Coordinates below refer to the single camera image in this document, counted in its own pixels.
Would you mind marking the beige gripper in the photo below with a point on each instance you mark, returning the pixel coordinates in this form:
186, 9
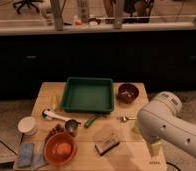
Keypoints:
154, 148

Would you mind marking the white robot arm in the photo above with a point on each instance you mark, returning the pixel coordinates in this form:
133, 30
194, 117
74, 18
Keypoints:
158, 120

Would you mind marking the green plastic tray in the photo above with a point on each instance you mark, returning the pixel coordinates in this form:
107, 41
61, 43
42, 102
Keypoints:
88, 95

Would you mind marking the light green cup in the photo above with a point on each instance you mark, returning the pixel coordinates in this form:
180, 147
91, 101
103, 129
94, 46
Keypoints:
136, 128

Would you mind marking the metal fork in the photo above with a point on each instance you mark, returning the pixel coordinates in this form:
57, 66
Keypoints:
123, 119

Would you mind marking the dark red bowl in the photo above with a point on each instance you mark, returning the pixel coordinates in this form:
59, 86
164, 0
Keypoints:
127, 93

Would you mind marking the small metal cup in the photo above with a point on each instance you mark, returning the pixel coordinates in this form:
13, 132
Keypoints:
71, 127

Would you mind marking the orange bowl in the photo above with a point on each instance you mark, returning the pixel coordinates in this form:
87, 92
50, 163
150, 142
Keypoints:
60, 149

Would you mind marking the brown chocolate pieces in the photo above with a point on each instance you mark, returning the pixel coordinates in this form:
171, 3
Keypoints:
57, 129

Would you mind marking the yellow-green small stick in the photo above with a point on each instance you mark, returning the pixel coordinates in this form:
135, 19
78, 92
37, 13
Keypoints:
54, 102

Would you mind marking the blue cloth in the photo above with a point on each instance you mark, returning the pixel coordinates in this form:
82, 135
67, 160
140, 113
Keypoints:
28, 158

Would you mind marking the white cup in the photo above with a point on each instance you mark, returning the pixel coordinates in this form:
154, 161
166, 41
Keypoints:
28, 126

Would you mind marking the black office chair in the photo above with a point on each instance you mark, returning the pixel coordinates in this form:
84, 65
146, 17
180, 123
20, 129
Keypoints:
29, 3

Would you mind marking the white handled utensil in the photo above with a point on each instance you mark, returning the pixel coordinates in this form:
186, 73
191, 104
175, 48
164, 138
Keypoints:
48, 114

